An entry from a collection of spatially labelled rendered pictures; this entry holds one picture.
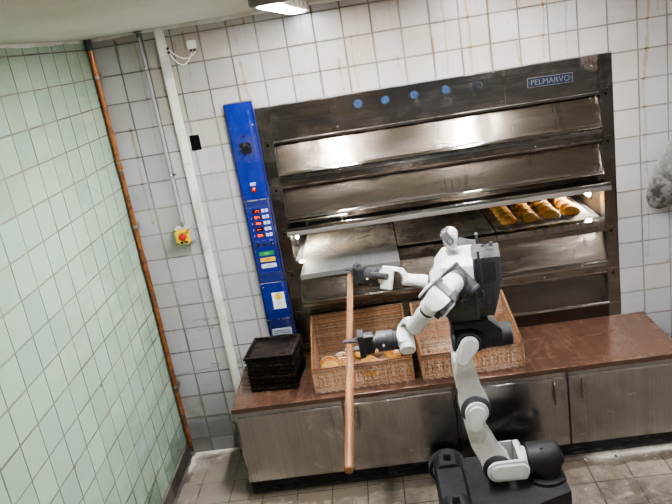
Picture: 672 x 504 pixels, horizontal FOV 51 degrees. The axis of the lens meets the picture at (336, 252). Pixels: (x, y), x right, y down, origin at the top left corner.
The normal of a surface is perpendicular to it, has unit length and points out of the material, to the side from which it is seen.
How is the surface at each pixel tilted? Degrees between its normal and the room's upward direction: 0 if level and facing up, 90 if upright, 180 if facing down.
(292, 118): 90
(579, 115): 70
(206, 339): 90
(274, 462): 90
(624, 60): 90
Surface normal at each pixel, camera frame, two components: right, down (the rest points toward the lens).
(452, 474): -0.16, -0.94
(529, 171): -0.07, -0.04
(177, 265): -0.03, 0.31
